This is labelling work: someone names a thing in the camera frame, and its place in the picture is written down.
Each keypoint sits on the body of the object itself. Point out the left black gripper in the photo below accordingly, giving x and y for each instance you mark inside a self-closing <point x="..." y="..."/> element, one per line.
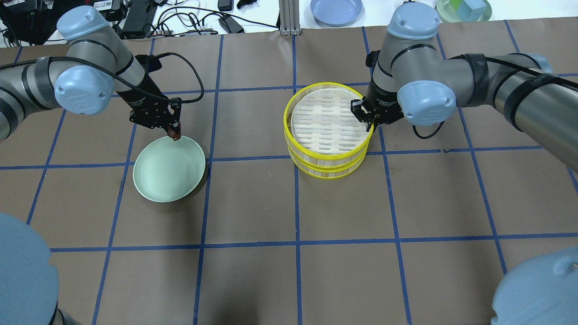
<point x="145" y="95"/>

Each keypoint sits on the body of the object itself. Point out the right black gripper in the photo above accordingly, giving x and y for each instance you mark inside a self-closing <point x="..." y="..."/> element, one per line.
<point x="383" y="100"/>

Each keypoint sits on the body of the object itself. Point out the brown steamed bun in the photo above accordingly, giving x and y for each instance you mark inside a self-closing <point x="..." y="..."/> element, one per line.
<point x="173" y="134"/>

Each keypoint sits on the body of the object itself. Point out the yellow steamer basket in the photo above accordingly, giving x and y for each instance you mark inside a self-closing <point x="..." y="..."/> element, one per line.
<point x="327" y="169"/>
<point x="318" y="121"/>

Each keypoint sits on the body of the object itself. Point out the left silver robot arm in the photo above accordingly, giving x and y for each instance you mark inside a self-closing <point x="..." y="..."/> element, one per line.
<point x="96" y="66"/>

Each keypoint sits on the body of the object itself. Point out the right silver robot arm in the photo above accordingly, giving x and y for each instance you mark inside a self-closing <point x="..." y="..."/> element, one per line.
<point x="411" y="81"/>

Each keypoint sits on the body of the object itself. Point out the mint green plate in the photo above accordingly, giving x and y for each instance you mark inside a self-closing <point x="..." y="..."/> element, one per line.
<point x="168" y="170"/>

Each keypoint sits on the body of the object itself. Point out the black power adapter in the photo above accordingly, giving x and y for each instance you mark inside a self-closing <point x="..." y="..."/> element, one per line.
<point x="138" y="22"/>

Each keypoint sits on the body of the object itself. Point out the blue plate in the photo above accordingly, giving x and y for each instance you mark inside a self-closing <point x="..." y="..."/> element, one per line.
<point x="336" y="13"/>

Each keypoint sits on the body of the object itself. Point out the aluminium frame post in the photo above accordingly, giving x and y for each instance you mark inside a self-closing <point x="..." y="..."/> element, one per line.
<point x="289" y="18"/>

